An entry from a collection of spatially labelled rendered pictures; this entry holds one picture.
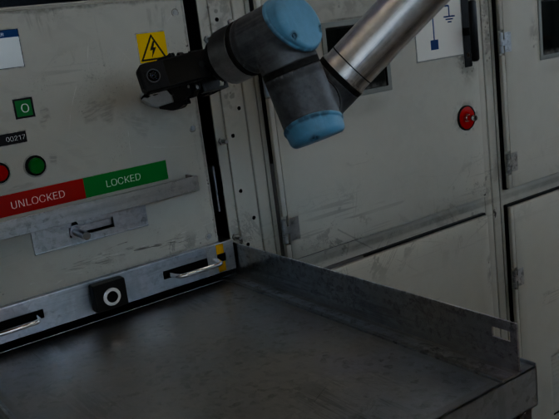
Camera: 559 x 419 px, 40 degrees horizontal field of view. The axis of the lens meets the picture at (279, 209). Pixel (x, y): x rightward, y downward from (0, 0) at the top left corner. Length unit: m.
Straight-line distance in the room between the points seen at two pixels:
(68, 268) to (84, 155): 0.20
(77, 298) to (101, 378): 0.24
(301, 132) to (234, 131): 0.38
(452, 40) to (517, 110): 0.30
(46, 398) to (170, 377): 0.17
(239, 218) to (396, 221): 0.41
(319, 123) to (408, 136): 0.64
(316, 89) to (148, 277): 0.50
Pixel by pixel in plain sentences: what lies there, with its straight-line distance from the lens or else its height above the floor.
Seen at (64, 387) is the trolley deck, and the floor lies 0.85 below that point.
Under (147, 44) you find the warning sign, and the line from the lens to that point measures 1.40.
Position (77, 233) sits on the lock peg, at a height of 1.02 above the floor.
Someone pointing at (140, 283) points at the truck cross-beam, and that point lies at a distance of 1.41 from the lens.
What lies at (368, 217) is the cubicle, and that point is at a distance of 1.69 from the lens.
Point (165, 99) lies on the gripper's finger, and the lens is 1.32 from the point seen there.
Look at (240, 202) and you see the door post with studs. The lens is 1.50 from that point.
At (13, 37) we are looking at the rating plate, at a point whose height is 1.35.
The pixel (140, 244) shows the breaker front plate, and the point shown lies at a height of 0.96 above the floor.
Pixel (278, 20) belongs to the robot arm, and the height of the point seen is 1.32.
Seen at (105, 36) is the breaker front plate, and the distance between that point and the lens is 1.37.
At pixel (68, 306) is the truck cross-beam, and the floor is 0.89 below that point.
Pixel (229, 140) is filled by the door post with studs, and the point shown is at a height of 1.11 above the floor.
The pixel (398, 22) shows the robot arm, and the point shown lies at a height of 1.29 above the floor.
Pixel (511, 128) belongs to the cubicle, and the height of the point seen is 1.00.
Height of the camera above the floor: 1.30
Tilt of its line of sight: 13 degrees down
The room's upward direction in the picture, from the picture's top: 7 degrees counter-clockwise
